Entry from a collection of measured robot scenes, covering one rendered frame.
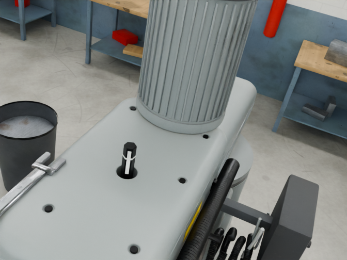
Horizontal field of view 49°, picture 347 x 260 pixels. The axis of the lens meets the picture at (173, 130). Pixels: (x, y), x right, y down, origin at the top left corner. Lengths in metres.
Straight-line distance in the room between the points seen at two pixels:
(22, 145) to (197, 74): 2.24
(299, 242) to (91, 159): 0.50
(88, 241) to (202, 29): 0.39
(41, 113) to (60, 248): 2.66
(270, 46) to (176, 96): 4.24
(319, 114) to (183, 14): 3.96
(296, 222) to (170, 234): 0.41
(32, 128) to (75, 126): 0.94
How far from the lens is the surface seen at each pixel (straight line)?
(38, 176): 0.65
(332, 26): 4.81
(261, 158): 4.03
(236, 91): 1.27
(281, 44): 4.92
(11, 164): 3.01
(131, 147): 0.63
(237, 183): 1.25
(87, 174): 0.66
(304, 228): 0.93
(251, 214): 1.03
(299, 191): 1.01
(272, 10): 4.70
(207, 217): 0.74
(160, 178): 0.67
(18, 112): 3.22
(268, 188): 3.71
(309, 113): 4.60
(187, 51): 0.69
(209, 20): 0.67
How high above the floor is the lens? 2.34
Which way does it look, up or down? 35 degrees down
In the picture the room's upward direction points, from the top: 12 degrees clockwise
